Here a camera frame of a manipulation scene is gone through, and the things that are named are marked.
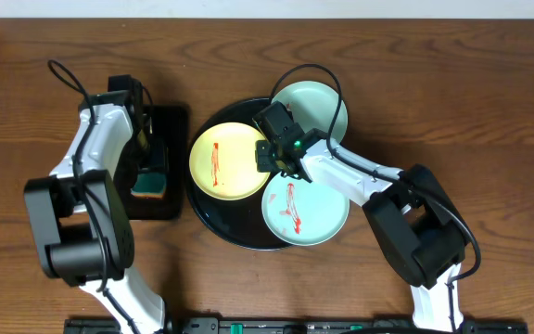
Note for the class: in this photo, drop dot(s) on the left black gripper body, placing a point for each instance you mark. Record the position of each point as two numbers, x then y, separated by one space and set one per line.
154 158

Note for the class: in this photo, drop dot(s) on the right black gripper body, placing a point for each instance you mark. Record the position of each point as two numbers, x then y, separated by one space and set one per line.
266 160

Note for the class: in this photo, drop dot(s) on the green and orange sponge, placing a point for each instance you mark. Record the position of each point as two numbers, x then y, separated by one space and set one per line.
149 186

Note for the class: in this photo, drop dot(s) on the light blue plate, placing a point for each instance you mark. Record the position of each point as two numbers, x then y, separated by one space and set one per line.
302 213
312 104

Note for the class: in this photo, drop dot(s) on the yellow plate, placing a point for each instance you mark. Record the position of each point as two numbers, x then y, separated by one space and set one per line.
222 161

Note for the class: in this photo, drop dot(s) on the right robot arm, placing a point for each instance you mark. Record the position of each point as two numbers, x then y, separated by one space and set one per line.
420 233

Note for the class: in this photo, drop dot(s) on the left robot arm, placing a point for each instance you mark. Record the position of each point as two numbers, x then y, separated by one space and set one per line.
80 228

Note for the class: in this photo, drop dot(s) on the rectangular black tray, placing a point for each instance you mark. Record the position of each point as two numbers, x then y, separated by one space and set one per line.
171 122

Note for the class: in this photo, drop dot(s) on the round black tray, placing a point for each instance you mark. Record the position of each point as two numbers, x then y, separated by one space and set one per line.
237 221

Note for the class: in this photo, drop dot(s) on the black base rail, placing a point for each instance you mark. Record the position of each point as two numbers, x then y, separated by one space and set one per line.
209 325

